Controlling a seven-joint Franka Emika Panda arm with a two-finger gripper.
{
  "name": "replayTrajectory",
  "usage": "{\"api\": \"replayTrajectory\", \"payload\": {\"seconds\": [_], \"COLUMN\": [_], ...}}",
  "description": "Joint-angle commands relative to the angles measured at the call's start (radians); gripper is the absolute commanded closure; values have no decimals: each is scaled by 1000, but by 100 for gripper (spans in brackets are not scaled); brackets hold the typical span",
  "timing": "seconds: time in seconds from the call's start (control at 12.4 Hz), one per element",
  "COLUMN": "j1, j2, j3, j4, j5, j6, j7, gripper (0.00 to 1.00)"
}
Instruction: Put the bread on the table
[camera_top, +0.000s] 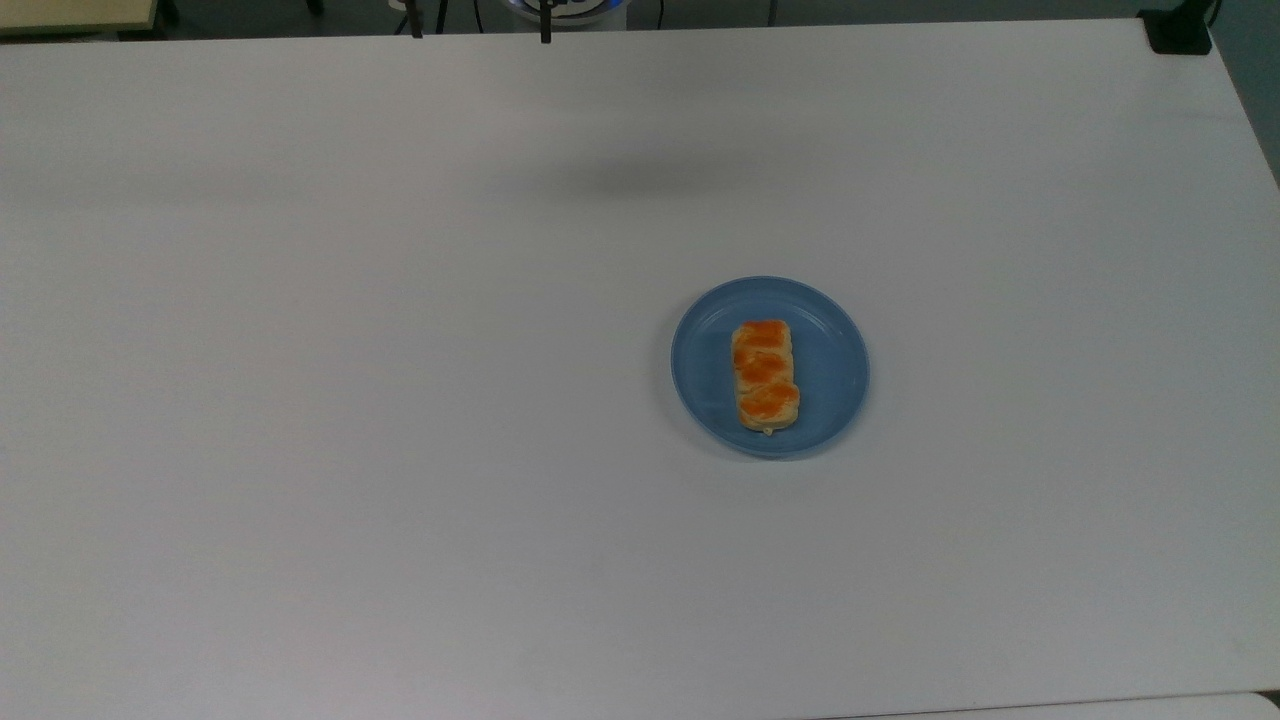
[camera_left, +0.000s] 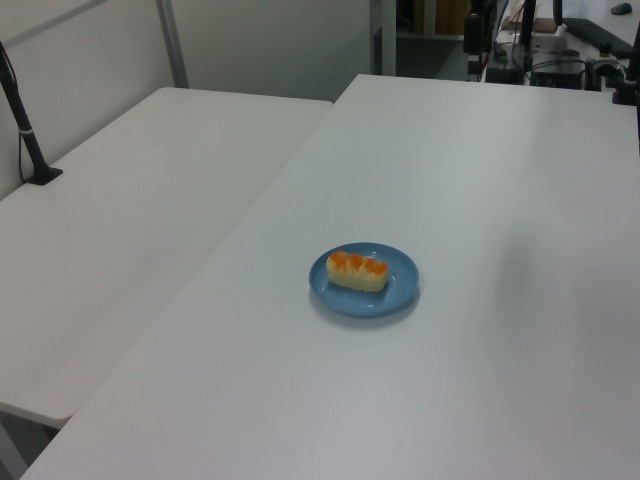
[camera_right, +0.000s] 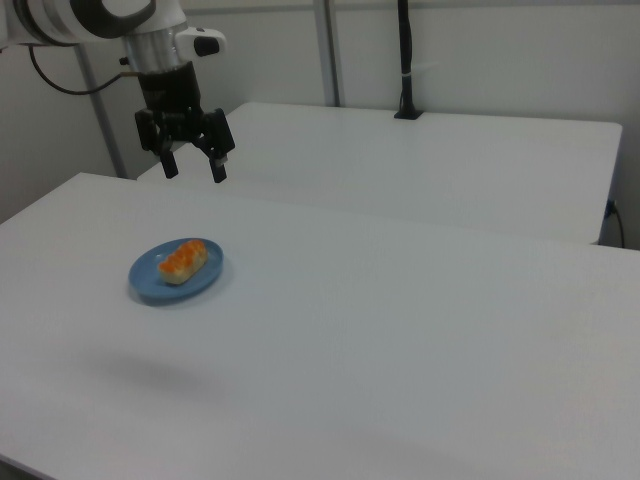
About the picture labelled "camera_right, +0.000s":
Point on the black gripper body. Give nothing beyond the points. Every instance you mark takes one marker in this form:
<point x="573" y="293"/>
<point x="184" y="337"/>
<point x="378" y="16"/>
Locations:
<point x="170" y="95"/>

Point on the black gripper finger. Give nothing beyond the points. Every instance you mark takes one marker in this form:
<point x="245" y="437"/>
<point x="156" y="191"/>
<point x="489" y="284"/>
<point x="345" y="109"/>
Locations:
<point x="169" y="162"/>
<point x="218" y="167"/>

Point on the orange glazed bread roll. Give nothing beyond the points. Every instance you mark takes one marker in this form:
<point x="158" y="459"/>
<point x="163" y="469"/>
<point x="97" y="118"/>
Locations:
<point x="182" y="262"/>

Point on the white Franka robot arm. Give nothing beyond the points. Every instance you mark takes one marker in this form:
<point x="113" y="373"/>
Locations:
<point x="60" y="20"/>

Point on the blue round plate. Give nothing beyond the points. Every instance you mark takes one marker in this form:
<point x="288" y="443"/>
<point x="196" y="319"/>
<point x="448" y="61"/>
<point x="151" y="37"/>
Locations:
<point x="150" y="290"/>

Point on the white side table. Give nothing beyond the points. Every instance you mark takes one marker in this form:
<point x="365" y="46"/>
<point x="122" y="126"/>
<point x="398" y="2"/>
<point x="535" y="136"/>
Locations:
<point x="400" y="170"/>

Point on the slanted aluminium frame post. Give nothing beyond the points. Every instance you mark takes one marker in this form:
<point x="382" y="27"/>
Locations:
<point x="100" y="115"/>

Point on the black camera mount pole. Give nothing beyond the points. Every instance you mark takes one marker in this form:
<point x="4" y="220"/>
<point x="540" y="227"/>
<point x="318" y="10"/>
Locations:
<point x="407" y="50"/>

